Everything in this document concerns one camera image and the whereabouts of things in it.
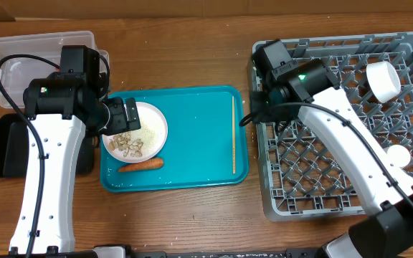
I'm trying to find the pink plate with food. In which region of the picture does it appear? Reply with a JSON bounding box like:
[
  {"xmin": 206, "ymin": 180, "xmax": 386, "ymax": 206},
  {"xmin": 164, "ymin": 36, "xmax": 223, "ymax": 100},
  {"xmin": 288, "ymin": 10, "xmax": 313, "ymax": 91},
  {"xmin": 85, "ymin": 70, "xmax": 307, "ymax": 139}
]
[{"xmin": 102, "ymin": 102, "xmax": 168, "ymax": 163}]

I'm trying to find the pale green bowl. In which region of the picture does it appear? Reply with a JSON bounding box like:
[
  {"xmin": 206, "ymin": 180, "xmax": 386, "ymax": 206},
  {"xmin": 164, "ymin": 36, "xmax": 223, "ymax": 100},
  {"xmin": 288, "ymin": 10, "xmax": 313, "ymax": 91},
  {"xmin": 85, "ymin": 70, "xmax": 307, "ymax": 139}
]
[{"xmin": 384, "ymin": 145, "xmax": 411, "ymax": 168}]

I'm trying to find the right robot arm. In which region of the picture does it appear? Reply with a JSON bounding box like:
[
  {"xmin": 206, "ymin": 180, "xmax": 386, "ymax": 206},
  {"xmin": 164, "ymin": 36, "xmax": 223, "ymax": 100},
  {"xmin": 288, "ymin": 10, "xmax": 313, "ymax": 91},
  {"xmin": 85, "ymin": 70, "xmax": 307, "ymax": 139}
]
[{"xmin": 241, "ymin": 39, "xmax": 413, "ymax": 257}]

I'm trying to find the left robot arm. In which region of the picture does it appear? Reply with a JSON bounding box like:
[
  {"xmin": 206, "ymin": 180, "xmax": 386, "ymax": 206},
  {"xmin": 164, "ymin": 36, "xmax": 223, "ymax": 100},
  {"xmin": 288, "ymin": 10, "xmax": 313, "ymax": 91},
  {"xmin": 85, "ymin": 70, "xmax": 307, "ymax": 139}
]
[{"xmin": 0, "ymin": 45, "xmax": 141, "ymax": 257}]

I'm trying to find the orange carrot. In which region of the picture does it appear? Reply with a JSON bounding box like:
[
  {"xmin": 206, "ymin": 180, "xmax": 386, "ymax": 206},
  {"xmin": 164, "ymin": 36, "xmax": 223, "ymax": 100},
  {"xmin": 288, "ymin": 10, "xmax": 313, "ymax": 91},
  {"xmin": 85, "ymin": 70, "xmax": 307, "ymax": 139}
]
[{"xmin": 118, "ymin": 158, "xmax": 164, "ymax": 173}]

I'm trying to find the teal plastic tray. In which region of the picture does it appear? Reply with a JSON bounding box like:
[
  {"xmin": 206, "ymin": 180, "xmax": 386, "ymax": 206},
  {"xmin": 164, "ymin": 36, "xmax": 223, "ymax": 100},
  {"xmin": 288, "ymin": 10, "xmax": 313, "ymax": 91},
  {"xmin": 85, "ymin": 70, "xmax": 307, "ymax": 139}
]
[{"xmin": 100, "ymin": 85, "xmax": 249, "ymax": 192}]

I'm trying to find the black tray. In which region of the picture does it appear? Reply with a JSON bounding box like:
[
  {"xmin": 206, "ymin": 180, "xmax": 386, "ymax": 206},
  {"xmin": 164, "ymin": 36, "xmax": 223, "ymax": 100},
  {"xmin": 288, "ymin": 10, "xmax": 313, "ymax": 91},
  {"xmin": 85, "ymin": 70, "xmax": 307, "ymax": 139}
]
[{"xmin": 0, "ymin": 113, "xmax": 95, "ymax": 178}]

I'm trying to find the clear plastic bin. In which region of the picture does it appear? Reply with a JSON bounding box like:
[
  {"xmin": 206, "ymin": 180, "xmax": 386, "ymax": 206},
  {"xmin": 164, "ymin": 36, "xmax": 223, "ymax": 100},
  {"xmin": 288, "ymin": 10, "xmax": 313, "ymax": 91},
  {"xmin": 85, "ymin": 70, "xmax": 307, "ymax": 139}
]
[{"xmin": 0, "ymin": 31, "xmax": 98, "ymax": 109}]

